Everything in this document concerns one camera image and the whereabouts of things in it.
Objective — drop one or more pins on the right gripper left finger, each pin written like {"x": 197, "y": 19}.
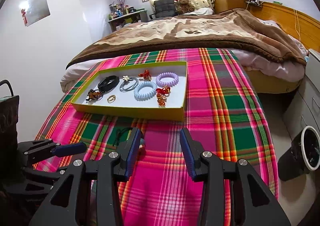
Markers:
{"x": 128, "y": 141}

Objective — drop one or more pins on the yellow-green shallow box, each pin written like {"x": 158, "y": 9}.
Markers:
{"x": 121, "y": 92}

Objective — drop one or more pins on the cluttered wooden desk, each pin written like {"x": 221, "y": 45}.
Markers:
{"x": 128, "y": 15}

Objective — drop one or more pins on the white pillow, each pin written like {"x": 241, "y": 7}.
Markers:
{"x": 201, "y": 12}

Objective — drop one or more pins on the silver wall poster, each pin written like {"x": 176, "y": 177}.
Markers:
{"x": 33, "y": 11}

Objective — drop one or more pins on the teddy bear with santa hat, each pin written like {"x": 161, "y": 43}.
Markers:
{"x": 184, "y": 6}

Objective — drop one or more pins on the red gold tassel ornament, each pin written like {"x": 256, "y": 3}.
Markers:
{"x": 162, "y": 94}

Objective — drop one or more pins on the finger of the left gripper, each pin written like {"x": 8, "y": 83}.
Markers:
{"x": 69, "y": 149}
{"x": 37, "y": 150}

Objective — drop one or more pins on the small red knot ornament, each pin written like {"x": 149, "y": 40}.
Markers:
{"x": 145, "y": 75}

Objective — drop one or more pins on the wooden headboard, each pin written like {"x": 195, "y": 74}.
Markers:
{"x": 295, "y": 23}

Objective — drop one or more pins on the pink plaid cloth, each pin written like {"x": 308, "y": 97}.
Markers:
{"x": 222, "y": 112}

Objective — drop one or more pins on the black white trash bin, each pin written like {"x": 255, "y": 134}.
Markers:
{"x": 302, "y": 157}

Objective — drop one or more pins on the grey bedside drawer cabinet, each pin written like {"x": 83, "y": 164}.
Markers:
{"x": 304, "y": 109}

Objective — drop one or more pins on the white bed sheet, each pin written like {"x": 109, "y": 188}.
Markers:
{"x": 289, "y": 71}

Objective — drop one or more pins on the brown fleece blanket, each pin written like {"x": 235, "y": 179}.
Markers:
{"x": 237, "y": 29}

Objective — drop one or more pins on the dark grey chair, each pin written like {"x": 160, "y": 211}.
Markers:
{"x": 163, "y": 9}

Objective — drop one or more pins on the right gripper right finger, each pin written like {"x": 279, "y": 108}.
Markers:
{"x": 192, "y": 152}

